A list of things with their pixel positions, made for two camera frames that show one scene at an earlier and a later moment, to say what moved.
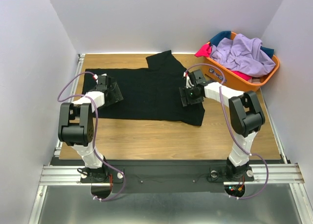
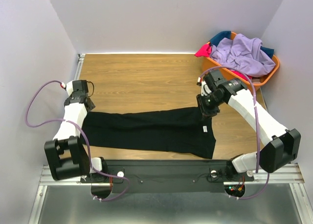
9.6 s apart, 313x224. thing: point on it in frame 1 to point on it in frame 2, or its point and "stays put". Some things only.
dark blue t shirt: [216, 38] stays put
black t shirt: [152, 93] to [187, 130]
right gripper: [185, 97] to [208, 109]
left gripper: [117, 97] to [93, 106]
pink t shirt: [205, 51] stays put
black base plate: [167, 176] stays put
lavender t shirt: [243, 54] stays put
